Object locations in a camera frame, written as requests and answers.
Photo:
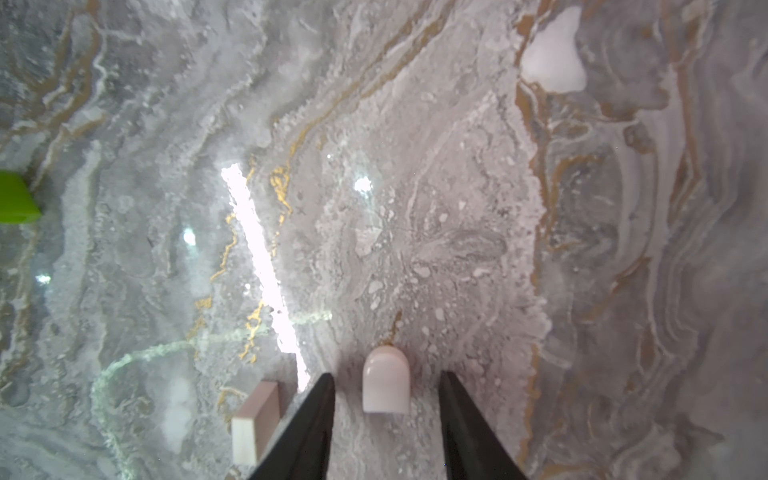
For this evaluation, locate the green usb drive right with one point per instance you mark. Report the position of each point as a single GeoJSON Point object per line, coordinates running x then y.
{"type": "Point", "coordinates": [17, 205]}

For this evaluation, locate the white usb drive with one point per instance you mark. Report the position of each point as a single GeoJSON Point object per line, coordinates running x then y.
{"type": "Point", "coordinates": [254, 424]}

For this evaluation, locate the white usb cap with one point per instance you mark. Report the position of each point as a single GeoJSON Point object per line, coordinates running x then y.
{"type": "Point", "coordinates": [386, 382]}

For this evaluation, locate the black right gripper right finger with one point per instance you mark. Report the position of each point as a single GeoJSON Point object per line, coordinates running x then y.
{"type": "Point", "coordinates": [471, 448]}

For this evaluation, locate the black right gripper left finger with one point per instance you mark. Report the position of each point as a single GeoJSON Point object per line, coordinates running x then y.
{"type": "Point", "coordinates": [303, 449]}

